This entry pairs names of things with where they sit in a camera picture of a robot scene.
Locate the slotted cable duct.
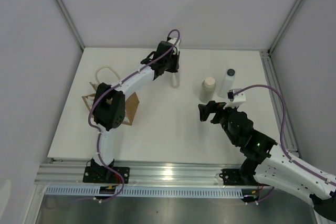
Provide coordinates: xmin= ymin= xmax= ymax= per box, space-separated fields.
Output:
xmin=45 ymin=185 xmax=244 ymax=199

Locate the white bottle dark cap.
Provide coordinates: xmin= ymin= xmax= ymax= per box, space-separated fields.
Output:
xmin=217 ymin=68 xmax=236 ymax=98

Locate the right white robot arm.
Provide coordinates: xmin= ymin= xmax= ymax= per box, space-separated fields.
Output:
xmin=198 ymin=101 xmax=335 ymax=221

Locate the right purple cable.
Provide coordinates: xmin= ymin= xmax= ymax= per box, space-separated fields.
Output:
xmin=230 ymin=84 xmax=336 ymax=186

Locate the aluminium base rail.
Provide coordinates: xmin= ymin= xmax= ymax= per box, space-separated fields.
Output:
xmin=34 ymin=160 xmax=240 ymax=187

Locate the silver tube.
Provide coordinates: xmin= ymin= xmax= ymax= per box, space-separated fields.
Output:
xmin=171 ymin=72 xmax=180 ymax=89

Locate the frosted jar beige lid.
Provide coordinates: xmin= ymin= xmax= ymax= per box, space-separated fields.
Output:
xmin=199 ymin=77 xmax=216 ymax=103

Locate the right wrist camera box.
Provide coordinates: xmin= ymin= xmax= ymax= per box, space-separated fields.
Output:
xmin=224 ymin=89 xmax=246 ymax=109

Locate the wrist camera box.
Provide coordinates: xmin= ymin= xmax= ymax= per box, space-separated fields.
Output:
xmin=167 ymin=37 xmax=181 ymax=54
xmin=224 ymin=89 xmax=246 ymax=109

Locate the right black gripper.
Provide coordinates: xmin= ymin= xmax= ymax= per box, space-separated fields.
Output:
xmin=197 ymin=101 xmax=238 ymax=146

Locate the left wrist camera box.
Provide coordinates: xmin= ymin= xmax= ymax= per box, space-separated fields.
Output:
xmin=167 ymin=37 xmax=181 ymax=54

